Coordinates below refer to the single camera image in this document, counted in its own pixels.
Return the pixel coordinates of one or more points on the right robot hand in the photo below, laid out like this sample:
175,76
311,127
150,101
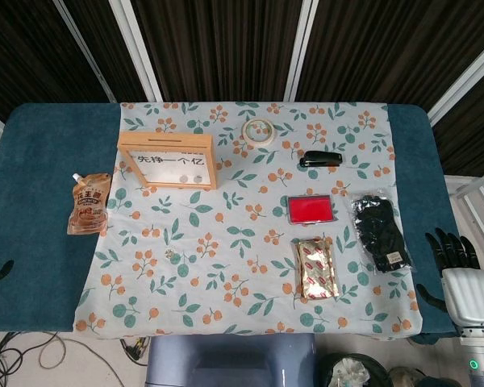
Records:
466,290

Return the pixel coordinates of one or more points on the silver coin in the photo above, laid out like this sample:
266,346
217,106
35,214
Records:
196,177
182,177
170,253

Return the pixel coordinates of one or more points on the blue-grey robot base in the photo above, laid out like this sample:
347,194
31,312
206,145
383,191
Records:
230,363

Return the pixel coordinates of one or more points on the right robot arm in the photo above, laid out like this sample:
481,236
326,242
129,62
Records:
480,354

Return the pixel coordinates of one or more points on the teal table cover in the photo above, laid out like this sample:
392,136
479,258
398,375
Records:
36,242

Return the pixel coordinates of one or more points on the black gloves in plastic bag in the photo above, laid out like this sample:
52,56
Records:
381,234

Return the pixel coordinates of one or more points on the brown sauce spout pouch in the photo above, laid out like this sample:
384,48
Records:
89,205

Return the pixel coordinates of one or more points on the black trash bin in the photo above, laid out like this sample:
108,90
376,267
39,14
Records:
353,371

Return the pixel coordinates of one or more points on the gold foil snack pack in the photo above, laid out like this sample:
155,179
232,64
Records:
316,268

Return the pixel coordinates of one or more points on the power strip with plugs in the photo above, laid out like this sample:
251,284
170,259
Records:
135,350

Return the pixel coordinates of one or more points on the red ink pad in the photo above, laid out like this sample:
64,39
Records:
311,209

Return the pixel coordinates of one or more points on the black stapler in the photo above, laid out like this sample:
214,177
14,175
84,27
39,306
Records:
320,159

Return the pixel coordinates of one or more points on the floral print tablecloth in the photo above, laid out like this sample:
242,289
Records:
226,262

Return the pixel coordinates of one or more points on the beige masking tape roll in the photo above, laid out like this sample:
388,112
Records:
246,137

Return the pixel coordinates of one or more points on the white metal frame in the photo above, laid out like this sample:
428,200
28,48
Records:
474,189
464,78

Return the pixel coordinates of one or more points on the wooden frame coin box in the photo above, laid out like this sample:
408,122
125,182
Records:
165,141

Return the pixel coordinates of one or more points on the thin grey partition post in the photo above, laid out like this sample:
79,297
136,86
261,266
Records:
86,52

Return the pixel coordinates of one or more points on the wide white partition post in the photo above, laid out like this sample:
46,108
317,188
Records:
300,52
139,52

